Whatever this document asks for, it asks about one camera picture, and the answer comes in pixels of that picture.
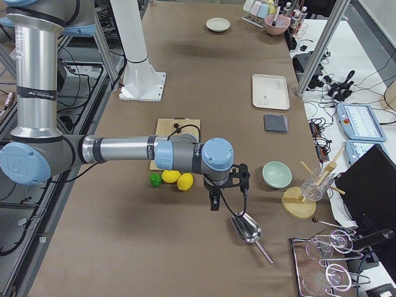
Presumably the lower teach pendant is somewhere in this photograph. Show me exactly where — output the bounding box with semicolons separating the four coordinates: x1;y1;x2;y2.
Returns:
345;139;386;165

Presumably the black wire glass rack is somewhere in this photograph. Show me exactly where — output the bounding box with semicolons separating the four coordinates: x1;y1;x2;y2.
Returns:
290;229;371;296

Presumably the black monitor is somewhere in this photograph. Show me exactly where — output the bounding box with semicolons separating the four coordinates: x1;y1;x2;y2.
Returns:
335;144;395;231

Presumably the clear crystal glass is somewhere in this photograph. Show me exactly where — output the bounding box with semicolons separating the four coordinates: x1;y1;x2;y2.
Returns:
301;168;334;201

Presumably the aluminium frame post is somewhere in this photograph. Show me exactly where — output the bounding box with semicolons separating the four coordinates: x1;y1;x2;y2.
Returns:
295;0;350;97

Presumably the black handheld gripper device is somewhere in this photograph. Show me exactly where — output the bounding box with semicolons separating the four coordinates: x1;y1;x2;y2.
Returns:
324;70;355;101

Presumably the teach pendant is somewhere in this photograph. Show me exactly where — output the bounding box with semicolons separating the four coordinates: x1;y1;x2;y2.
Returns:
336;103;387;142
345;139;386;165

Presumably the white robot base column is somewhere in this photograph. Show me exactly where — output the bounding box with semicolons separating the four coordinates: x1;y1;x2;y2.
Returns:
110;0;166;102

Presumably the green lime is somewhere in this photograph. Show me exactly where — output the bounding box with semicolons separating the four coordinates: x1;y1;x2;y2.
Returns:
149;173;162;187

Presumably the steel ice scoop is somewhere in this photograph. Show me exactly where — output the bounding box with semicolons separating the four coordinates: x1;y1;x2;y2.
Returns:
230;213;275;265

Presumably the black camera cable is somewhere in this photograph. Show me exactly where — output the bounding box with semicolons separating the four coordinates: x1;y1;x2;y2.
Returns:
166;123;250;217

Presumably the upper teach pendant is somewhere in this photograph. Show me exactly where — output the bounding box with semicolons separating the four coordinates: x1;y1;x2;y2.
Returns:
336;103;387;142

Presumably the copper wire bottle rack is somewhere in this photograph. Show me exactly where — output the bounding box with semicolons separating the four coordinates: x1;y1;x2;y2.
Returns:
282;2;308;39

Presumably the wooden cutting board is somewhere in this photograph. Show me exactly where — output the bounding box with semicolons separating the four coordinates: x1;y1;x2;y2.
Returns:
154;118;200;152

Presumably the grey folded cloth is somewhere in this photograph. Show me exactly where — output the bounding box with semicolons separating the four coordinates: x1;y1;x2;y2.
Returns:
263;114;288;134

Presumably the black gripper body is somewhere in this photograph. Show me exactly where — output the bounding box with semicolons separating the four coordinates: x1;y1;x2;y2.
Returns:
204;175;228;196

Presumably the cream rabbit tray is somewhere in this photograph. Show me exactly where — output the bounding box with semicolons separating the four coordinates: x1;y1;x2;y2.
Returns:
252;74;290;110

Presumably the wooden cup stand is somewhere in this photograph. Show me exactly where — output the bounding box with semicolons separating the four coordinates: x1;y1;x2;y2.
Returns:
282;147;345;219

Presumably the white cup rack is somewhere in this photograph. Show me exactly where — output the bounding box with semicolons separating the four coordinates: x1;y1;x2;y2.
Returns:
241;0;278;28

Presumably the beige round plate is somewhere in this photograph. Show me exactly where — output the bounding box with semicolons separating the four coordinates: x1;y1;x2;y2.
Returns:
205;17;231;33

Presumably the mint green bowl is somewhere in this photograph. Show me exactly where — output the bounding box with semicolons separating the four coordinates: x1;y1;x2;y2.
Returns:
262;161;292;189

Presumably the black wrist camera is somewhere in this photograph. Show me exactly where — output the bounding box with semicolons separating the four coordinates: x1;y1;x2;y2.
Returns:
228;163;250;192

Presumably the yellow lemon near lime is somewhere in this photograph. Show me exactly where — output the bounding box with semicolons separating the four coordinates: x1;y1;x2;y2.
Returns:
161;170;181;184

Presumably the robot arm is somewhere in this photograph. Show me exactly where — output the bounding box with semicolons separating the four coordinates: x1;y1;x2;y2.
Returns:
1;1;234;210

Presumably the yellow lemon far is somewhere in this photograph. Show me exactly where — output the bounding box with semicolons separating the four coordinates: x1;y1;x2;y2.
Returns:
177;173;194;191

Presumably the pink bowl with ice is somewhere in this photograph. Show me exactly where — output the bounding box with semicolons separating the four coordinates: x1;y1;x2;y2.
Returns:
264;14;290;36

